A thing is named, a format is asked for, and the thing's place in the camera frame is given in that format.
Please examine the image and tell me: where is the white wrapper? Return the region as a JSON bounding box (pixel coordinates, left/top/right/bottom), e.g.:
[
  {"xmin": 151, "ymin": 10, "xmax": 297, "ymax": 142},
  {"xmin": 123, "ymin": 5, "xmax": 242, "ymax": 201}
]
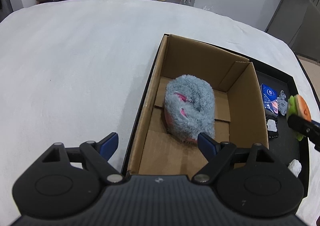
[{"xmin": 287, "ymin": 159, "xmax": 302, "ymax": 177}]

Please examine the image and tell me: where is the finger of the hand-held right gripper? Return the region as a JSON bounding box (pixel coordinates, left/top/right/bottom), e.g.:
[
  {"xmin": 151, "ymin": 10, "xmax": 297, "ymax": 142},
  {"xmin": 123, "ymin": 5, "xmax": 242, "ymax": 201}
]
[{"xmin": 287, "ymin": 114, "xmax": 320, "ymax": 152}]

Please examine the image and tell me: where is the brown cardboard box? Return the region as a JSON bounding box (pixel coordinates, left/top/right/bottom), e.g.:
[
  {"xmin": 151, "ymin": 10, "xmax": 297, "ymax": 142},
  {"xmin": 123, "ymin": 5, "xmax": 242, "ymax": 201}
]
[{"xmin": 127, "ymin": 34, "xmax": 270, "ymax": 175}]

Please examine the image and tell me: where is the blue tissue pack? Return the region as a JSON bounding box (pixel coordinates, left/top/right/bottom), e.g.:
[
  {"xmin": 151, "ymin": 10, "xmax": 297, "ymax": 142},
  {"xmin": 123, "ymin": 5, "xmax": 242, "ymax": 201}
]
[{"xmin": 260, "ymin": 84, "xmax": 279, "ymax": 118}]

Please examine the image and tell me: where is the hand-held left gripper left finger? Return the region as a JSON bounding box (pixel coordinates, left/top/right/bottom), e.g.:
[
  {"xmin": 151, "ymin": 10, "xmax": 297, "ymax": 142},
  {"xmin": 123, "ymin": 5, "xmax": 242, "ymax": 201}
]
[{"xmin": 37, "ymin": 132, "xmax": 125, "ymax": 184}]

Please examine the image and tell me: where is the grey fluffy plush toy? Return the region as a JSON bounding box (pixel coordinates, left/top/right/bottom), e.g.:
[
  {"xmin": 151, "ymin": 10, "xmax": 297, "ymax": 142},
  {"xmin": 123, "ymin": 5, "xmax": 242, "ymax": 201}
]
[{"xmin": 164, "ymin": 74, "xmax": 216, "ymax": 144}]

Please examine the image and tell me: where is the grey folded board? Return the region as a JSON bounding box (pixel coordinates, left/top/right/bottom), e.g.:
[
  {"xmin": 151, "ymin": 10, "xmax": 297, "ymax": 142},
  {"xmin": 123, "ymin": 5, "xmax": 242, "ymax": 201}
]
[{"xmin": 265, "ymin": 0, "xmax": 320, "ymax": 62}]

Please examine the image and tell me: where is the black tray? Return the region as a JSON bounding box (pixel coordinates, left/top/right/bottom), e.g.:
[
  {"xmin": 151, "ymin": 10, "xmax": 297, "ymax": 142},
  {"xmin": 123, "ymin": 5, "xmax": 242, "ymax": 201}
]
[{"xmin": 121, "ymin": 33, "xmax": 312, "ymax": 188}]

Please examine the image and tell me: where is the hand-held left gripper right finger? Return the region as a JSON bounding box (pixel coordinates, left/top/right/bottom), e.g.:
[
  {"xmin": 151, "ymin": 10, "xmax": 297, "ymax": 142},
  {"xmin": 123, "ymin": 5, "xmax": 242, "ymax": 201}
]
[{"xmin": 192, "ymin": 132, "xmax": 287, "ymax": 184}]

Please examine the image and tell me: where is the small grey soft toy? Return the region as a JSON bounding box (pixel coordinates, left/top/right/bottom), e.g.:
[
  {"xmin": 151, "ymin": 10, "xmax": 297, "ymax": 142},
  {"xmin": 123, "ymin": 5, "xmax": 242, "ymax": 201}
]
[{"xmin": 277, "ymin": 90, "xmax": 288, "ymax": 116}]

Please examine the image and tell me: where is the burger plush toy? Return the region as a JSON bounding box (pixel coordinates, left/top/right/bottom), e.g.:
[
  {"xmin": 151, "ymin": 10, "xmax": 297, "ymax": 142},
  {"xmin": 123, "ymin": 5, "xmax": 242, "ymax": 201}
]
[{"xmin": 287, "ymin": 94, "xmax": 312, "ymax": 142}]

